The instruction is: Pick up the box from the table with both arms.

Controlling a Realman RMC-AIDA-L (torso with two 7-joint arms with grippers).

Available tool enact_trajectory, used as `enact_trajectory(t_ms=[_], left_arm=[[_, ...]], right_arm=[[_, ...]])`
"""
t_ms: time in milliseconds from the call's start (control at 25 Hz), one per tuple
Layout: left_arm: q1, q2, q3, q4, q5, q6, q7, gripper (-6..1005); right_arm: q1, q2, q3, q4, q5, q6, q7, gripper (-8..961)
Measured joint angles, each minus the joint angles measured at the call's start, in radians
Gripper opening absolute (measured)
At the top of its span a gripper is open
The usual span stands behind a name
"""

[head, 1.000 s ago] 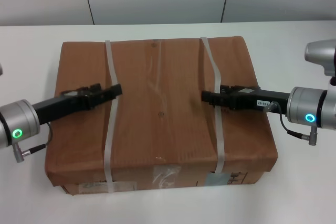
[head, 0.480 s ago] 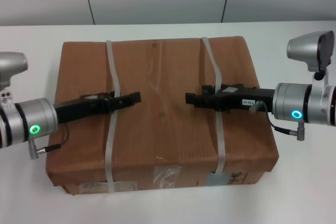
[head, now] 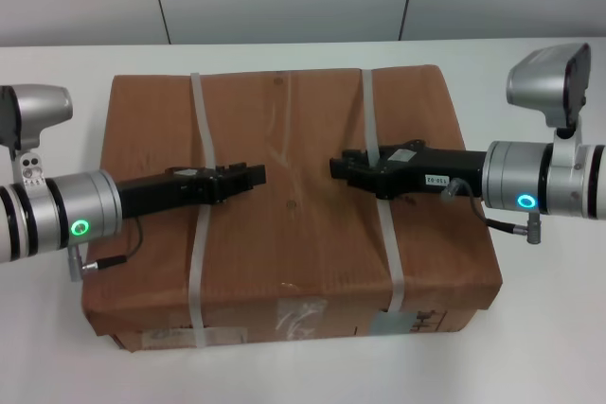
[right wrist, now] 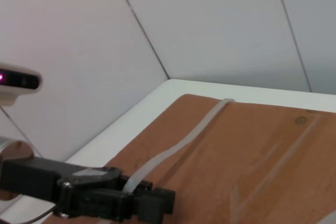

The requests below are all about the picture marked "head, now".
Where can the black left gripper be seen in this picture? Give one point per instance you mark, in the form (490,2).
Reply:
(161,191)

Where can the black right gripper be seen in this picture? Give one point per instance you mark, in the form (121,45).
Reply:
(440,167)

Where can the brown cardboard box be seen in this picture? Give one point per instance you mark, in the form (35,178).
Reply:
(303,243)

